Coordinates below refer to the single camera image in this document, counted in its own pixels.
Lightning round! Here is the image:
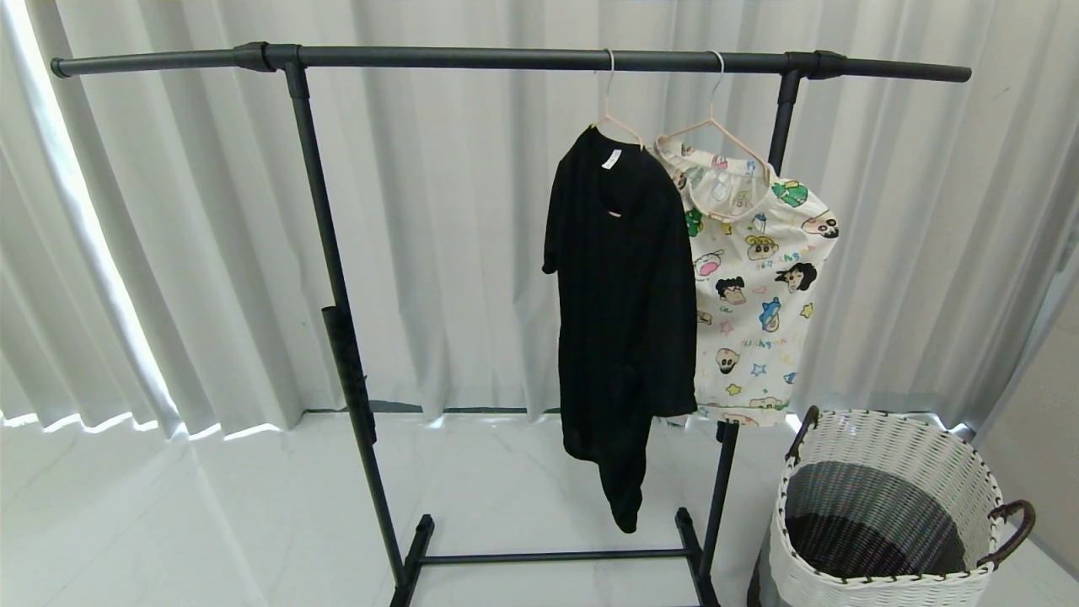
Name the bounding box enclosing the black garment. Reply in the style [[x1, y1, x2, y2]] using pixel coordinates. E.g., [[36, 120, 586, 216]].
[[541, 125, 699, 534]]

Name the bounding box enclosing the pink clothes hanger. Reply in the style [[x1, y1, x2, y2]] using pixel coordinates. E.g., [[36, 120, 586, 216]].
[[588, 49, 646, 218], [656, 51, 772, 182]]

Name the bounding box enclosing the cream printed garment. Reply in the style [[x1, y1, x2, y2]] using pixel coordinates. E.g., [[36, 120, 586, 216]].
[[653, 135, 840, 427]]

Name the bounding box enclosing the black clothes rack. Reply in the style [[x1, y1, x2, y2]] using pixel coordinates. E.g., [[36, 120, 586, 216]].
[[51, 40, 973, 607]]

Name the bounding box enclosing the white laundry basket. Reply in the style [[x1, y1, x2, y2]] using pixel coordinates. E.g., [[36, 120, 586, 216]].
[[747, 406, 1037, 607]]

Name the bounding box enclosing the white curtain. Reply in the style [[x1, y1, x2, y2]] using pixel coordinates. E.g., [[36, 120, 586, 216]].
[[0, 0, 1079, 443]]

